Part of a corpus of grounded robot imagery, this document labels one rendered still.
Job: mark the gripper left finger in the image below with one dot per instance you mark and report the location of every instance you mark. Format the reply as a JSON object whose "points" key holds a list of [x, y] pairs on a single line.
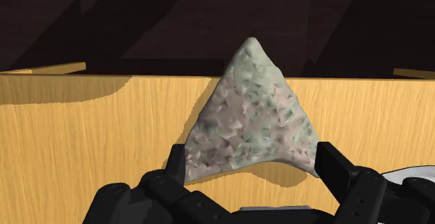
{"points": [[166, 191]]}

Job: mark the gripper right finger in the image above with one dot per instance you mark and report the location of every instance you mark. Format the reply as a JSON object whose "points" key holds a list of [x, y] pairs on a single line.
{"points": [[356, 189]]}

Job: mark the white plate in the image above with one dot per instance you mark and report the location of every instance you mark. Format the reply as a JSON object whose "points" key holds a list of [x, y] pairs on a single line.
{"points": [[409, 173]]}

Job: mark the pale grey triangular stone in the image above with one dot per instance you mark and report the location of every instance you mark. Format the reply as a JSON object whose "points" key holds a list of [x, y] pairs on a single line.
{"points": [[249, 114]]}

